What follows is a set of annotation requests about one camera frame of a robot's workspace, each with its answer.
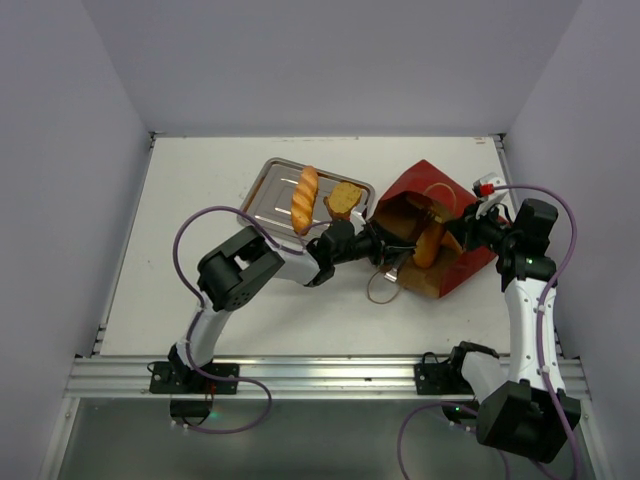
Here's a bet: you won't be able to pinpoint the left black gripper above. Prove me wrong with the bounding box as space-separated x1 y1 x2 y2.
332 219 415 267

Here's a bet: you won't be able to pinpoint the golden baguette roll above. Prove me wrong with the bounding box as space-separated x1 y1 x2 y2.
413 220 446 269

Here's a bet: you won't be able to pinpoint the metal tongs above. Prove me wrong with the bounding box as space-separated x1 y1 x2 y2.
377 208 435 278

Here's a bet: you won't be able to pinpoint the red paper bag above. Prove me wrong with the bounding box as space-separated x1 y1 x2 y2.
371 160 496 299

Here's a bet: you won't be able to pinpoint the brown seeded bread slice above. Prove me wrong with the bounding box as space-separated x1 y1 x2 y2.
324 182 362 220

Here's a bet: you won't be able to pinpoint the long glazed bread loaf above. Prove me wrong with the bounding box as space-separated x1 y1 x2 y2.
290 166 319 235

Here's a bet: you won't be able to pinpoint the fake sandwich wedge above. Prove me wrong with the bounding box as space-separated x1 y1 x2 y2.
405 195 454 223

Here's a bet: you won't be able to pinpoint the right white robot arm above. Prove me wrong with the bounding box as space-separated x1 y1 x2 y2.
445 199 581 464

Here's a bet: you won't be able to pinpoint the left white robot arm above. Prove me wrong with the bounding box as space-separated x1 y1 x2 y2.
168 220 413 393

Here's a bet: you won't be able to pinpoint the stainless steel tray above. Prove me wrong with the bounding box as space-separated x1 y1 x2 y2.
240 157 375 240

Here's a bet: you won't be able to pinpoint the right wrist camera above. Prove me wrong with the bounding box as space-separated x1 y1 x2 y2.
473 172 507 219

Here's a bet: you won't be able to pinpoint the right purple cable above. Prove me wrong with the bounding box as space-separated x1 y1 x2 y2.
397 183 584 480

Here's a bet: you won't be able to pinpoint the purple cable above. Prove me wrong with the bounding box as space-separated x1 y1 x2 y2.
173 204 331 435
397 183 584 480

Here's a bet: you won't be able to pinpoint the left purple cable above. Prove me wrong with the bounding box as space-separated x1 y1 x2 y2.
173 204 331 435

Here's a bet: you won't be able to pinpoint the aluminium mounting rail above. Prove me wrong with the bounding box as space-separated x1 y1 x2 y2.
67 353 586 401

